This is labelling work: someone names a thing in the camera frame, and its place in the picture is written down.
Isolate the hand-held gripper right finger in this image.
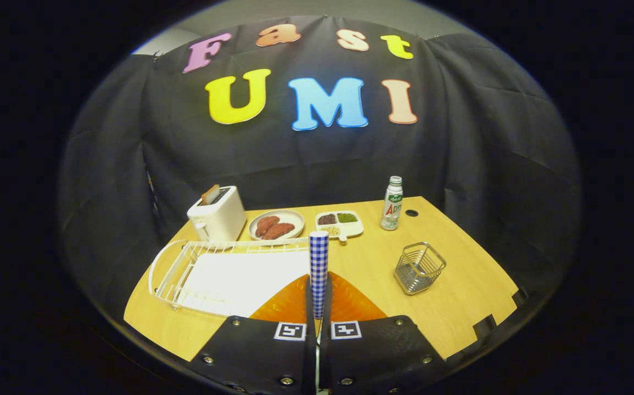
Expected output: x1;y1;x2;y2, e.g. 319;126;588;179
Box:
319;272;449;395

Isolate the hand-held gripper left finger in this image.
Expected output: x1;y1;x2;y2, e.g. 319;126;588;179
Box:
188;274;317;395

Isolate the white wire dish rack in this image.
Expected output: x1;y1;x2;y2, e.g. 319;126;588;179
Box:
148;238;313;319

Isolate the metal wire basket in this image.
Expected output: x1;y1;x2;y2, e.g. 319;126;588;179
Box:
394;241;447;296

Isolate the blue checkered handle spoon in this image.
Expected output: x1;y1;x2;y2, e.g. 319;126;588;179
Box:
309;230;330;393

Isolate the white divided dish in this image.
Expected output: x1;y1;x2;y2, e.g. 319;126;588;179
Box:
316;211;364;242

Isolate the beige round dish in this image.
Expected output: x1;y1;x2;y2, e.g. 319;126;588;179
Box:
248;210;306;242

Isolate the red-brown meat piece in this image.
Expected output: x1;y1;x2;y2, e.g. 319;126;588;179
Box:
255;216;280;238
262;222;296;240

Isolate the white toaster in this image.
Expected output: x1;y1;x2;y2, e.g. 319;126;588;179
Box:
187;185;247;243

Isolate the white drink bottle green label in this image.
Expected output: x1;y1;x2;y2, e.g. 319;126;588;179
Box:
380;176;404;231

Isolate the black backdrop cloth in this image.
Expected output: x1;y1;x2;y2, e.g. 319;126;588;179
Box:
59;15;581;330

